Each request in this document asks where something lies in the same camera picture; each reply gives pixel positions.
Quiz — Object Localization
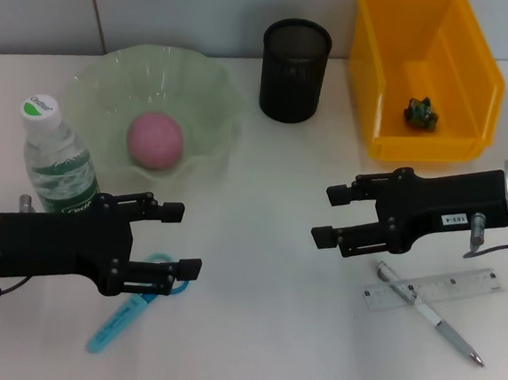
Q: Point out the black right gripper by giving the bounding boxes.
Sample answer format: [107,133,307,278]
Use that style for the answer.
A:
[308,159,508,274]

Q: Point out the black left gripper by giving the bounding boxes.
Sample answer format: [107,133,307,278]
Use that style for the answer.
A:
[0,179,210,306]

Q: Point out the blue teal scissors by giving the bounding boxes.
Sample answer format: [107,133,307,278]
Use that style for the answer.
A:
[87,246,193,361]

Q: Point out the pink peach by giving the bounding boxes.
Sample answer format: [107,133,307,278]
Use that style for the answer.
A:
[124,109,187,172]

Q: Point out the white silver pen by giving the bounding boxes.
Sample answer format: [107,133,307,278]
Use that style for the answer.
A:
[365,259,496,369]

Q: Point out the green plastic wrapper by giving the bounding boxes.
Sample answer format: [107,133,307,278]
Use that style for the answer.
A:
[401,95,441,131]

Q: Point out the clear plastic ruler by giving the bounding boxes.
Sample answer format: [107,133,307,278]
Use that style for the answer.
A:
[361,256,508,325]

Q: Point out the clear green-label water bottle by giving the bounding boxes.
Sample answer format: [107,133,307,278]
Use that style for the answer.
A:
[10,91,111,220]

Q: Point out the black mesh pen holder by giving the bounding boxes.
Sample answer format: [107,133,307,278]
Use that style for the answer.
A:
[254,15,335,127]

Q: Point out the green glass fruit plate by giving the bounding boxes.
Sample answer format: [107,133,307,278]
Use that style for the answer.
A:
[56,36,250,190]

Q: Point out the yellow plastic bin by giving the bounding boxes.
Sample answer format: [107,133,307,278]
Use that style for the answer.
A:
[339,0,508,171]

